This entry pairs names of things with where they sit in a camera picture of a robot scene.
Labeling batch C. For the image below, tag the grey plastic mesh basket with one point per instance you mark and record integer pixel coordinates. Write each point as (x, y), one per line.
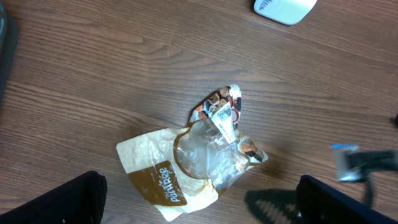
(9, 38)

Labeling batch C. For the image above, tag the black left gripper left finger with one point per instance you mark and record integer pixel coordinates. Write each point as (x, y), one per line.
(80, 200)

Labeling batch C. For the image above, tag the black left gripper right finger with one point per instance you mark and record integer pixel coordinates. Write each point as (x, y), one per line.
(319, 203)

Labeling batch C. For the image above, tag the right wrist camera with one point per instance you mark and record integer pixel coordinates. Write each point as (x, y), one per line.
(344, 171)

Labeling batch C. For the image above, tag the clear brown crinkled bag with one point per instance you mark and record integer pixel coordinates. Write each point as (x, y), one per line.
(187, 169)

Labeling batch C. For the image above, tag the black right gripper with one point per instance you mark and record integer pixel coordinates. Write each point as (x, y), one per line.
(363, 164)

